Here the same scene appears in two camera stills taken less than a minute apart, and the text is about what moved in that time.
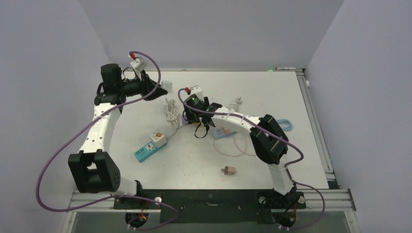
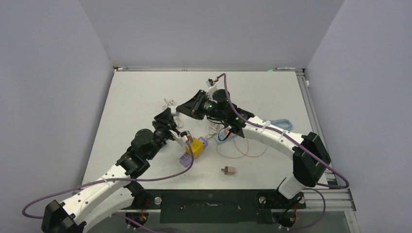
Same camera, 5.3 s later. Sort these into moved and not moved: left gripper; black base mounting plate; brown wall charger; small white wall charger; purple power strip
Moved: left gripper; purple power strip; small white wall charger
Not moved: black base mounting plate; brown wall charger
